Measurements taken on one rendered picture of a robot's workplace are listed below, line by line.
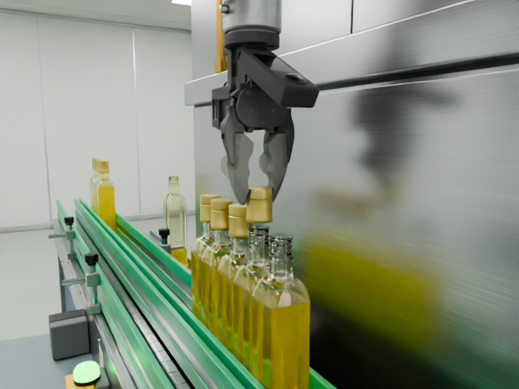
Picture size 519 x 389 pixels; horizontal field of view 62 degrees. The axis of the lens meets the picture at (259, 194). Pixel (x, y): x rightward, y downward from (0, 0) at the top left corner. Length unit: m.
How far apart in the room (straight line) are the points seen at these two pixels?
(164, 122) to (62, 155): 1.46
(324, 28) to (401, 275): 0.38
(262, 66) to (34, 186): 5.93
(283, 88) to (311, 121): 0.21
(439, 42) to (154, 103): 6.15
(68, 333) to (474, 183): 0.91
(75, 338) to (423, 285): 0.82
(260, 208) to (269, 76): 0.16
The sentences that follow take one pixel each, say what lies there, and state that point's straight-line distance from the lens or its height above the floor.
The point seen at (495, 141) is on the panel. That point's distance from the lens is 0.46.
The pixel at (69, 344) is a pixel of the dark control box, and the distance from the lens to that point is 1.13.
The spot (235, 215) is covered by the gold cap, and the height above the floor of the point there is 1.15.
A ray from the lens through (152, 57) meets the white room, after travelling 6.64.
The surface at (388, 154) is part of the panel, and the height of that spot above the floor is 1.24.
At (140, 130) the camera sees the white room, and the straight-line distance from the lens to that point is 6.50.
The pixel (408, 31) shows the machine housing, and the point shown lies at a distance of 0.55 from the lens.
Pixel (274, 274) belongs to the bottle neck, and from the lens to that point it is 0.52.
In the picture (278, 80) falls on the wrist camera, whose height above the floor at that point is 1.32.
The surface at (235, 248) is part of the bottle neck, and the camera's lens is 0.62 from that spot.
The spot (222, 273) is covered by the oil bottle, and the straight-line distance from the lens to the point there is 0.64.
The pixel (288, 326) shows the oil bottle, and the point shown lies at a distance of 0.53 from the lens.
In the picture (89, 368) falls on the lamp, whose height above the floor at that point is 0.85.
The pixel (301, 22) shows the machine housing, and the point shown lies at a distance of 0.77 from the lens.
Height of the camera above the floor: 1.26
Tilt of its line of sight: 8 degrees down
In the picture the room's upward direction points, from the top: straight up
